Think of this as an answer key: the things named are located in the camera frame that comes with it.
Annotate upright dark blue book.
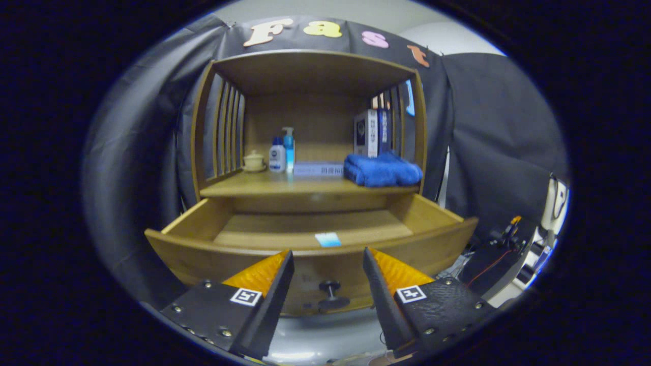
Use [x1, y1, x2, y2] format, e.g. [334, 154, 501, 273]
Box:
[377, 108, 392, 155]

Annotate blue pump bottle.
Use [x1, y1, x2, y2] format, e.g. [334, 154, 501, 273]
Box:
[282, 127, 296, 171]

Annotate folded blue towel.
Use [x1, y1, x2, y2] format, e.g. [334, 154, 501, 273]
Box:
[343, 151, 424, 188]

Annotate upright grey book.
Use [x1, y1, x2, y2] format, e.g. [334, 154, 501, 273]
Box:
[354, 109, 379, 158]

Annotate wooden cabinet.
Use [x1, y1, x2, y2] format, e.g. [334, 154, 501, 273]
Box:
[191, 49, 429, 213]

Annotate wooden drawer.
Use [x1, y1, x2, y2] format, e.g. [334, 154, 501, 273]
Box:
[144, 193, 480, 317]

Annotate white rounded object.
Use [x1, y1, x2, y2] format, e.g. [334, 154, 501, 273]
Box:
[539, 175, 570, 234]

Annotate cream lidded teacup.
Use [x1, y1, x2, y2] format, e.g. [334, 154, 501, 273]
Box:
[242, 150, 267, 172]

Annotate wooden countertop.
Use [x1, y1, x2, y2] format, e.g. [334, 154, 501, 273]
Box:
[200, 169, 420, 199]

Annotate flat grey book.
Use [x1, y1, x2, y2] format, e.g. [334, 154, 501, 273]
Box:
[293, 161, 346, 177]

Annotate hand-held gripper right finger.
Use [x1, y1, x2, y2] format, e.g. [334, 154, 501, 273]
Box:
[363, 247, 499, 359]

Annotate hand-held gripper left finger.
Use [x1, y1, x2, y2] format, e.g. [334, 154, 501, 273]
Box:
[160, 249, 295, 360]

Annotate black device with orange clip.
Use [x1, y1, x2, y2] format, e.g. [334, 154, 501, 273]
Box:
[460, 216, 540, 300]

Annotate white bottle with blue cap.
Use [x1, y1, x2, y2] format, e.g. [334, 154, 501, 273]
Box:
[269, 136, 286, 173]

